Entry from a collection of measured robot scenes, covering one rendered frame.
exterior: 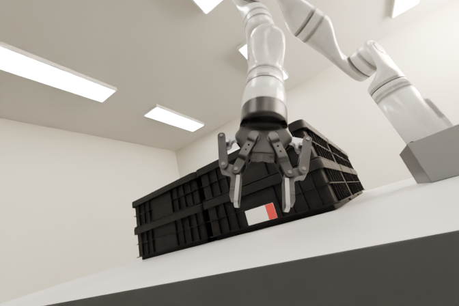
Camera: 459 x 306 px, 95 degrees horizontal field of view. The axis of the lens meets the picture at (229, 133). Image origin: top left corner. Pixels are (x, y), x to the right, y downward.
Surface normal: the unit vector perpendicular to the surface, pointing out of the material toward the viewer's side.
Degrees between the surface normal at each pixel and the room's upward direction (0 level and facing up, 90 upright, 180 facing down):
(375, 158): 90
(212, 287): 90
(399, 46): 90
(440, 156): 90
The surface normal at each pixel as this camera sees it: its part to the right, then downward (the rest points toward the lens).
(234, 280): -0.52, -0.21
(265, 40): -0.10, -0.31
